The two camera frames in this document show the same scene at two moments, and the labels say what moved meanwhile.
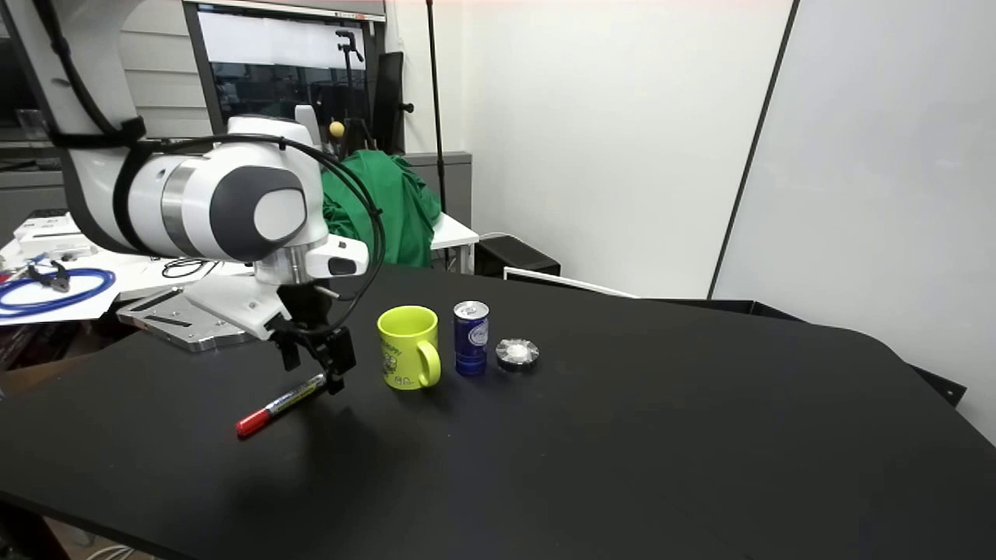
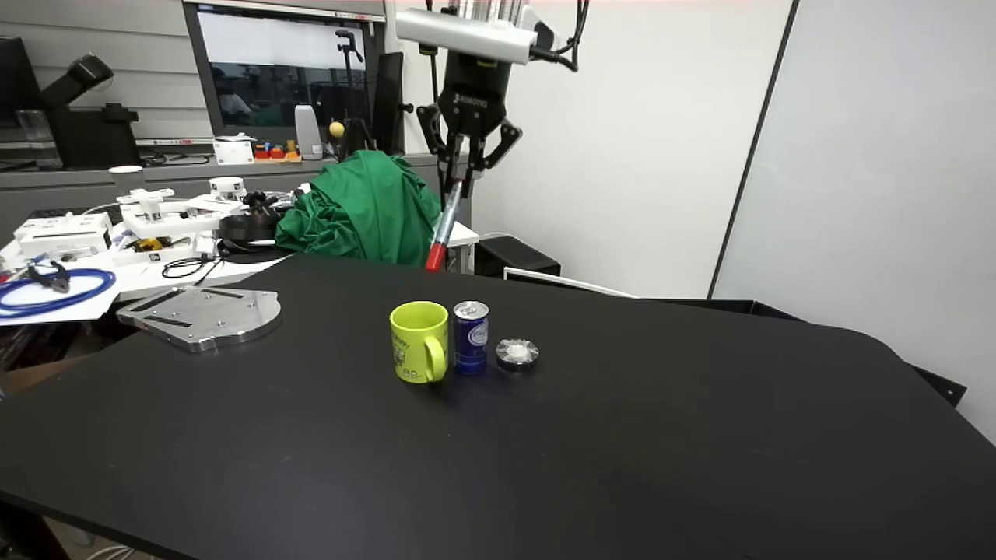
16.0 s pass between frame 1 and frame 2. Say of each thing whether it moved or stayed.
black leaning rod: stayed
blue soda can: stayed
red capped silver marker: moved
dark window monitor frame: stayed
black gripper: moved
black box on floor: stayed
